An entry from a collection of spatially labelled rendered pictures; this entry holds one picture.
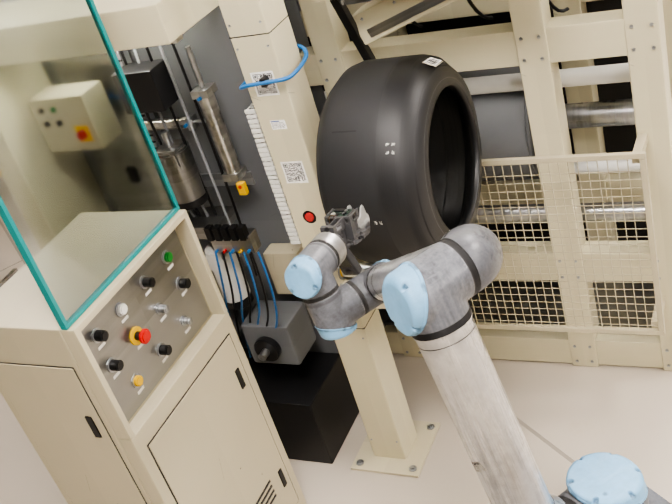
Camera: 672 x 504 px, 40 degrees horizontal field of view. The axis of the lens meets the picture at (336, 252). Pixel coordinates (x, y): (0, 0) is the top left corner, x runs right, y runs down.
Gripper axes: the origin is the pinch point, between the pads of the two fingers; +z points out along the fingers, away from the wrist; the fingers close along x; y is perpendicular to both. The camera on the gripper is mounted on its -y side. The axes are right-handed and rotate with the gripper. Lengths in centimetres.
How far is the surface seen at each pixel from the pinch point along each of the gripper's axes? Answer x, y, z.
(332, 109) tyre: 12.3, 23.8, 19.1
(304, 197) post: 34.4, -6.6, 29.6
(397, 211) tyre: -6.0, -1.8, 7.7
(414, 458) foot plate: 26, -118, 44
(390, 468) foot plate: 33, -118, 38
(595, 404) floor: -32, -114, 80
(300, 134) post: 28.9, 14.4, 27.2
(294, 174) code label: 35.2, 1.5, 28.6
